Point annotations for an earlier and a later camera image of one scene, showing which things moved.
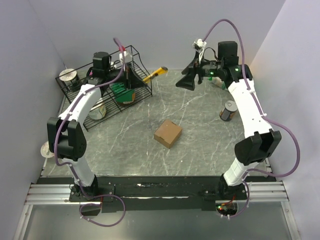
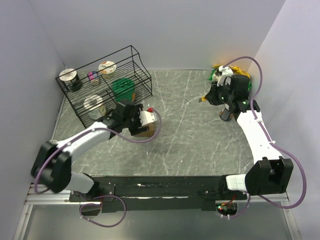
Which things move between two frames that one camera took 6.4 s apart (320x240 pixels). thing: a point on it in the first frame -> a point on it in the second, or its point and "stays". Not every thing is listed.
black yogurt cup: x=71 y=78 stays
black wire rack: x=123 y=80 stays
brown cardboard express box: x=167 y=133 -> x=148 y=133
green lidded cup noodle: x=123 y=95 stays
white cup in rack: x=98 y=111 stays
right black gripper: x=187 y=81 -> x=211 y=96
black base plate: x=156 y=194 stays
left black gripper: x=132 y=79 -> x=136 y=111
